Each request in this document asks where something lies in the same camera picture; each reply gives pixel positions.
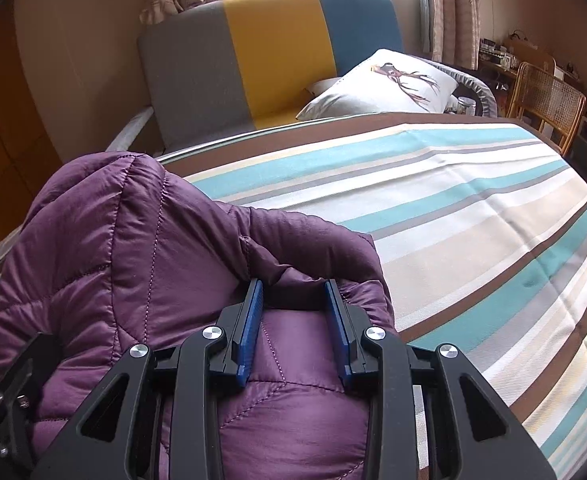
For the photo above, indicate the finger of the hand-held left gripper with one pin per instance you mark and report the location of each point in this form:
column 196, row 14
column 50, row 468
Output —
column 16, row 385

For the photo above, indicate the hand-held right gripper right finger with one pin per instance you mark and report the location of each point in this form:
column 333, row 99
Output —
column 337, row 332

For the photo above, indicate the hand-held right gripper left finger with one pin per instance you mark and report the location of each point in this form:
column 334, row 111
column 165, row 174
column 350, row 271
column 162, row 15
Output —
column 247, row 332

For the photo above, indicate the purple quilted puffer jacket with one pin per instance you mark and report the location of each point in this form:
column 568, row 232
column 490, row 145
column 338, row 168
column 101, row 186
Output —
column 123, row 260

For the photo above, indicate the striped bed sheet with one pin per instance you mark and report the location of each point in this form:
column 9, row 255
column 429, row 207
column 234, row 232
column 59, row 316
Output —
column 448, row 210

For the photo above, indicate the white printed pillow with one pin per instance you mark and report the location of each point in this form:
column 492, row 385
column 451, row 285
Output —
column 373, row 90

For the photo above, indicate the plain grey-white pillow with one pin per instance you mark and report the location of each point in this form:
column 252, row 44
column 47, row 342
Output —
column 323, row 86

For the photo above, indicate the wooden wardrobe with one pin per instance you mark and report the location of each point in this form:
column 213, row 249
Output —
column 3, row 135

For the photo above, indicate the grey yellow blue headboard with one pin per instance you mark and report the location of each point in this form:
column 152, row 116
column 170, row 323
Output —
column 193, row 75

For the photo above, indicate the grey padded round rim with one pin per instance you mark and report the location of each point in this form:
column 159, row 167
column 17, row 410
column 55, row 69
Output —
column 481, row 92

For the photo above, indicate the rattan chair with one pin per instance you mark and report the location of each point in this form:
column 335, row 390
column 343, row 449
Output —
column 543, row 95

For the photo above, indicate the cluttered wooden desk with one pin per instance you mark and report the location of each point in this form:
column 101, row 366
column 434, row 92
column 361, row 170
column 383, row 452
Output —
column 523, row 52

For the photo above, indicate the grey bed side rail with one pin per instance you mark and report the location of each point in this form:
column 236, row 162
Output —
column 133, row 130

